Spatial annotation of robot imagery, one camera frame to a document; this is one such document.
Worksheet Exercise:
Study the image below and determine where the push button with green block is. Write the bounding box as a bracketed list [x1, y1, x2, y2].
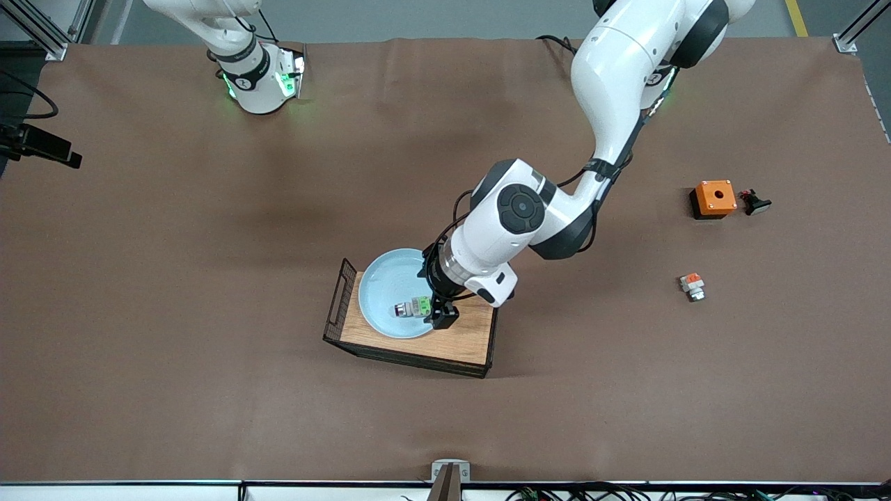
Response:
[393, 296, 434, 319]

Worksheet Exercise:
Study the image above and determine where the light blue round plate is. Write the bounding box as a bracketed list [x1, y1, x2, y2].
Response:
[358, 248, 446, 340]

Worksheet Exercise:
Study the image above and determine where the orange push button box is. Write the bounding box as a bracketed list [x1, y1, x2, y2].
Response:
[689, 180, 738, 221]

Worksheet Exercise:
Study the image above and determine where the black push button head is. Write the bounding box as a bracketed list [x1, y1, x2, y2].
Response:
[738, 188, 773, 216]

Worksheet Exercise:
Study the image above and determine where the brown table cover cloth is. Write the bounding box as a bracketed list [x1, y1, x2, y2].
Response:
[0, 35, 891, 484]

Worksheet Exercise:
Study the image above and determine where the wooden top wire rack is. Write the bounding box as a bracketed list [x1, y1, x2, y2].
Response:
[322, 258, 503, 379]

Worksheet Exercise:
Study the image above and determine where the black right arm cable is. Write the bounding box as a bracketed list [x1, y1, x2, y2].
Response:
[0, 70, 58, 122]

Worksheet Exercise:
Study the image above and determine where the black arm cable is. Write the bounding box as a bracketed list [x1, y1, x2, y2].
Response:
[418, 150, 631, 300]
[0, 70, 58, 122]

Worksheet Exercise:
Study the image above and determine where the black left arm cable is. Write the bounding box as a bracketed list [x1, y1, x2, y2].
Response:
[418, 150, 631, 300]

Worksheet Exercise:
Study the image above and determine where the aluminium frame profile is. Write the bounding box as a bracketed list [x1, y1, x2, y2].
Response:
[0, 0, 95, 62]
[833, 0, 891, 55]

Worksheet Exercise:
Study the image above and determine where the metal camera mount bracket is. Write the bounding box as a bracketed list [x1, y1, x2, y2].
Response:
[428, 459, 471, 501]

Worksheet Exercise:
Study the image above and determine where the tangled black cable bundle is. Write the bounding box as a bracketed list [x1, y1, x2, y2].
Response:
[400, 482, 891, 501]

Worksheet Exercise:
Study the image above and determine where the black base power cable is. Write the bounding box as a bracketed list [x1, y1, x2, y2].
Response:
[251, 7, 307, 49]
[536, 33, 578, 56]

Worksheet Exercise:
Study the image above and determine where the white table edge rail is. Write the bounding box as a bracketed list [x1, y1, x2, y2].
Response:
[0, 479, 891, 501]

